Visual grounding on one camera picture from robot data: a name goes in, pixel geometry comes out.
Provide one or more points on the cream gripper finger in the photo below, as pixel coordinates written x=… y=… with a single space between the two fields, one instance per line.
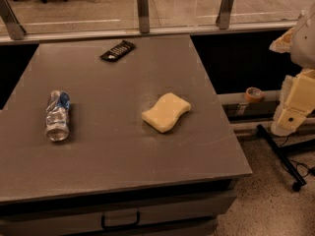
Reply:
x=283 y=43

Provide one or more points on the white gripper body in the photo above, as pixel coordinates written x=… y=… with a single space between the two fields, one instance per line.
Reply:
x=304 y=43

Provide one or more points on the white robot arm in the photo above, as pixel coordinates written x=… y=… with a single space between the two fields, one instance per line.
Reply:
x=302 y=51

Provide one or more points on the silver blue redbull can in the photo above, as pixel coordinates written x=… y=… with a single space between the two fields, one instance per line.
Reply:
x=57 y=116

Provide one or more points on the orange tape roll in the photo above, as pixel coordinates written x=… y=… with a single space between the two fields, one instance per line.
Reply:
x=254 y=95

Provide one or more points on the black stand leg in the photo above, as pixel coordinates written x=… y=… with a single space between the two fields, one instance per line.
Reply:
x=283 y=151

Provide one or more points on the yellow sponge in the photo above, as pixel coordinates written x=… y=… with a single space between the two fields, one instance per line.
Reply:
x=166 y=112

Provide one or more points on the black snack wrapper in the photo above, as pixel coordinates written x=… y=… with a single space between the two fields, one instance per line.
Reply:
x=118 y=51

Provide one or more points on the right metal railing post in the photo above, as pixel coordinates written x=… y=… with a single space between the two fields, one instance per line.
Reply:
x=223 y=18

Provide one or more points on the metal railing post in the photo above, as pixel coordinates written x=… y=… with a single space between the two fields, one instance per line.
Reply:
x=223 y=18
x=143 y=16
x=15 y=30

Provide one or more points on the middle metal railing post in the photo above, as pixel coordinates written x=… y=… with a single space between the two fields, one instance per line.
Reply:
x=143 y=16

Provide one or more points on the black drawer handle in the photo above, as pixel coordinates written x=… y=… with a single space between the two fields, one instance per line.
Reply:
x=116 y=220

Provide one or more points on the left metal railing post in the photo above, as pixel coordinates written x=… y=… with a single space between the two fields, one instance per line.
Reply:
x=15 y=30

